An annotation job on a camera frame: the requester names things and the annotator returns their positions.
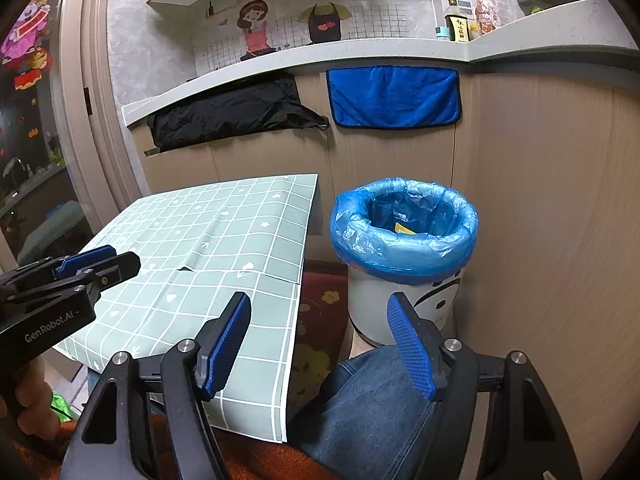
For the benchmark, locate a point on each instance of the person's left hand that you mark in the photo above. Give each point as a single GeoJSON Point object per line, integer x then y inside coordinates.
{"type": "Point", "coordinates": [30, 390]}

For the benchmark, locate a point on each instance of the red flowered rug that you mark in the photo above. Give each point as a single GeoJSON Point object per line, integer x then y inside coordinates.
{"type": "Point", "coordinates": [320, 320]}

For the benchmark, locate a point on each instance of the white counter ledge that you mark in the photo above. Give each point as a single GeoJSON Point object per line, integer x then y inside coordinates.
{"type": "Point", "coordinates": [350, 52]}

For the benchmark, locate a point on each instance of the blue plastic bin liner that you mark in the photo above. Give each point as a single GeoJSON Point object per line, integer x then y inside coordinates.
{"type": "Point", "coordinates": [360, 240]}

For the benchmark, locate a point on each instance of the rust red garment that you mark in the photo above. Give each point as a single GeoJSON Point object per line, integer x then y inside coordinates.
{"type": "Point", "coordinates": [260, 460]}

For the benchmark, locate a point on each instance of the pink figure window decal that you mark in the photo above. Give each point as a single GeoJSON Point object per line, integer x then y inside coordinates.
{"type": "Point", "coordinates": [22, 30]}

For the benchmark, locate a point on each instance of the black cloth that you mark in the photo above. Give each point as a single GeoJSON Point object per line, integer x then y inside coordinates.
{"type": "Point", "coordinates": [225, 110]}

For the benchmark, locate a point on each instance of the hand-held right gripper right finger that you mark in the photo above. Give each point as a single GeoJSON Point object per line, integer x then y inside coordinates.
{"type": "Point", "coordinates": [412, 355]}

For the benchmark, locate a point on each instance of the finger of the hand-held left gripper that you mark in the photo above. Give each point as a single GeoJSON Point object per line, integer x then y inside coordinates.
{"type": "Point", "coordinates": [82, 260]}
{"type": "Point", "coordinates": [115, 272]}

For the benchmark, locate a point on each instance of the glass sliding door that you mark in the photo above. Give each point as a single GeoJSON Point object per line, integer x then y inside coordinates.
{"type": "Point", "coordinates": [35, 160]}

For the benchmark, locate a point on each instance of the dark sauce bottle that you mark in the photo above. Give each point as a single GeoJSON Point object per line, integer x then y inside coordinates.
{"type": "Point", "coordinates": [459, 27]}

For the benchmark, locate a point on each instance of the cartoon wall sticker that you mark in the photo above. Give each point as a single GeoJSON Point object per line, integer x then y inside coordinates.
{"type": "Point", "coordinates": [290, 15]}

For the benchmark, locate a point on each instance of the orange cap clear bottle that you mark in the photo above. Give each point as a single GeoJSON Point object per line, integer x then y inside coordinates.
{"type": "Point", "coordinates": [487, 12]}

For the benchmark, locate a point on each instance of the white trash bin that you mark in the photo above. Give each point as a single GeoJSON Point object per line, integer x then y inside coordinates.
{"type": "Point", "coordinates": [370, 310]}

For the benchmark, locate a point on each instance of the green checked table mat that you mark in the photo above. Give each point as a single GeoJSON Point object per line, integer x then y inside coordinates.
{"type": "Point", "coordinates": [210, 240]}

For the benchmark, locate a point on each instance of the blue towel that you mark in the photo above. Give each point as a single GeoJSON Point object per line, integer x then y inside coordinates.
{"type": "Point", "coordinates": [395, 97]}

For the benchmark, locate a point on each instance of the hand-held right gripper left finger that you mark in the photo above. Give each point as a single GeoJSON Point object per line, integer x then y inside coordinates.
{"type": "Point", "coordinates": [225, 345]}

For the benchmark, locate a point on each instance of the green plastic bag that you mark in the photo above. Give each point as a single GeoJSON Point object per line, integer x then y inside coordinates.
{"type": "Point", "coordinates": [61, 406]}

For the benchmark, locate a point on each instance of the small teal jar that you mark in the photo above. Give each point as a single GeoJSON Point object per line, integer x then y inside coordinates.
{"type": "Point", "coordinates": [442, 34]}

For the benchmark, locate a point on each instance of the person's leg in jeans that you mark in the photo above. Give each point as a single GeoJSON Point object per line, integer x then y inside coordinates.
{"type": "Point", "coordinates": [360, 420]}

